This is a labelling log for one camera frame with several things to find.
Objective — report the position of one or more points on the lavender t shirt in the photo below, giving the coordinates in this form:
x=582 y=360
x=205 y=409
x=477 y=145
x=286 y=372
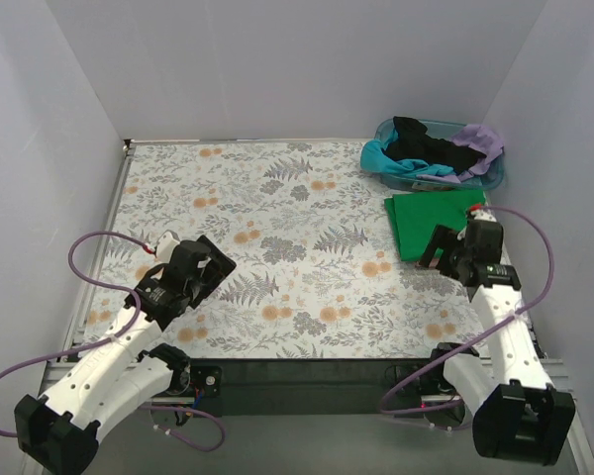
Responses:
x=484 y=141

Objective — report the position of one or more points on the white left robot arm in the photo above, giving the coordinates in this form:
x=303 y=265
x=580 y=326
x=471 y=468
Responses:
x=63 y=427

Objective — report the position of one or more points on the green t shirt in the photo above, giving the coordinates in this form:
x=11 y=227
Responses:
x=414 y=216

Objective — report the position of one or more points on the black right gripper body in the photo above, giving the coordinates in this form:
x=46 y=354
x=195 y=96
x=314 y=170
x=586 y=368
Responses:
x=439 y=248

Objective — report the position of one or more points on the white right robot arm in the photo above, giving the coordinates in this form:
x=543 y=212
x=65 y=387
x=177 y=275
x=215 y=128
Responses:
x=517 y=414

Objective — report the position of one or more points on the folded pink t shirt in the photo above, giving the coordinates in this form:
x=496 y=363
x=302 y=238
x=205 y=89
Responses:
x=431 y=265

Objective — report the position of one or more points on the black t shirt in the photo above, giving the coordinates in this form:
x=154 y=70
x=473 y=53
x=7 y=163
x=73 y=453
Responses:
x=413 y=142

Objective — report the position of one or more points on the teal plastic laundry basket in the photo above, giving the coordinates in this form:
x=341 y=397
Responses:
x=445 y=130

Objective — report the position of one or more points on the teal t shirt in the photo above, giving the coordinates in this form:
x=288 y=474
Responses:
x=374 y=160

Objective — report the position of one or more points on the aluminium frame rail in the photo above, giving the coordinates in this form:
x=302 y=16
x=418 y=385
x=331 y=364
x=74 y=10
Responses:
x=297 y=386

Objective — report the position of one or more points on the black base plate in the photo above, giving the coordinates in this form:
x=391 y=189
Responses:
x=307 y=386

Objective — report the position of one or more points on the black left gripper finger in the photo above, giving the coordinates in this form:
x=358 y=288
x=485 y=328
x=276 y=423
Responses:
x=210 y=281
x=219 y=264

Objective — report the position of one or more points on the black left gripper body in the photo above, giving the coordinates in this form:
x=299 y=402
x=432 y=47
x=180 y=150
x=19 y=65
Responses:
x=216 y=267

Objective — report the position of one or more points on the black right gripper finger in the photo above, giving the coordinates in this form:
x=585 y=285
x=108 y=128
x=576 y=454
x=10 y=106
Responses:
x=442 y=237
x=448 y=262

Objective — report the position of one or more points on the floral table cloth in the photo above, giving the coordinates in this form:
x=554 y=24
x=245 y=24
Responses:
x=318 y=272

